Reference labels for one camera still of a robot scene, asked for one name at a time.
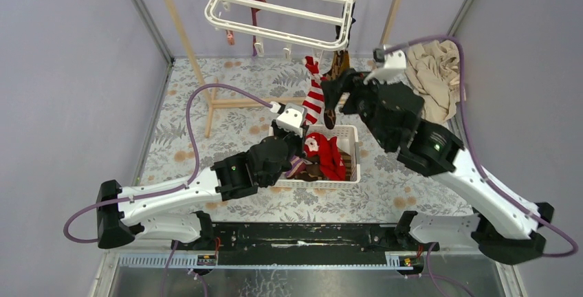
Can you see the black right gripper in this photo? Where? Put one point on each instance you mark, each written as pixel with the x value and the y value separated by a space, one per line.
pixel 350 81

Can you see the white clip sock hanger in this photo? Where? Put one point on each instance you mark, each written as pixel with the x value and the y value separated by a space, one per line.
pixel 215 8

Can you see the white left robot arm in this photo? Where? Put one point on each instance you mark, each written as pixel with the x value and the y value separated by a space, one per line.
pixel 128 213

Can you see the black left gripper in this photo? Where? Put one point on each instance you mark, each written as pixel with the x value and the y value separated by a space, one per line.
pixel 297 139

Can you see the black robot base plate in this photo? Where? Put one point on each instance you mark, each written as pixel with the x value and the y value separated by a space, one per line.
pixel 310 245

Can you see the purple striped beige sock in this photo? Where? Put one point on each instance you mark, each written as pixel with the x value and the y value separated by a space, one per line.
pixel 298 165

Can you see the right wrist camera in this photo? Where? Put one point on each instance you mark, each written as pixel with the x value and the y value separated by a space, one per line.
pixel 389 65

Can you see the brown cream striped sock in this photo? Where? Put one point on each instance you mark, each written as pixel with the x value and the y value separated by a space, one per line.
pixel 348 164

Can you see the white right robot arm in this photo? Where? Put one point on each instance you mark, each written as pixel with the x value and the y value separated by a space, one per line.
pixel 503 228

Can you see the brown argyle sock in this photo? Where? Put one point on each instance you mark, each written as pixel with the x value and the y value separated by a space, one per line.
pixel 310 173
pixel 330 86

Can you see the red white striped sock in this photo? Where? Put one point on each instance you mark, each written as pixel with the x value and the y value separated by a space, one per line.
pixel 314 102

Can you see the white plastic basket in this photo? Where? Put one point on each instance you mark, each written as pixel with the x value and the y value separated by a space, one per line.
pixel 348 141

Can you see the navy blue sock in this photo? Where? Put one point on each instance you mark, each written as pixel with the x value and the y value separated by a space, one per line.
pixel 343 31

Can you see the beige crumpled cloth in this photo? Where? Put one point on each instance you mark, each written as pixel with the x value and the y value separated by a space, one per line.
pixel 434 72

